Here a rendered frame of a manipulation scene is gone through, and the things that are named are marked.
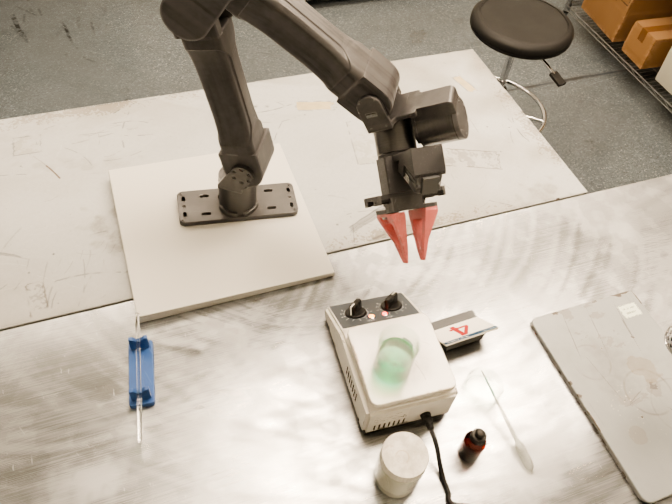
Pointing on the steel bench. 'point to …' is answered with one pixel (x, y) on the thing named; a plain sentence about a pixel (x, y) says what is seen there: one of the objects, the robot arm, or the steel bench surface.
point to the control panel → (372, 311)
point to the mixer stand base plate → (618, 383)
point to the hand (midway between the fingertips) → (413, 255)
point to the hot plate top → (434, 375)
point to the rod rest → (142, 372)
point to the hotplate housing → (375, 417)
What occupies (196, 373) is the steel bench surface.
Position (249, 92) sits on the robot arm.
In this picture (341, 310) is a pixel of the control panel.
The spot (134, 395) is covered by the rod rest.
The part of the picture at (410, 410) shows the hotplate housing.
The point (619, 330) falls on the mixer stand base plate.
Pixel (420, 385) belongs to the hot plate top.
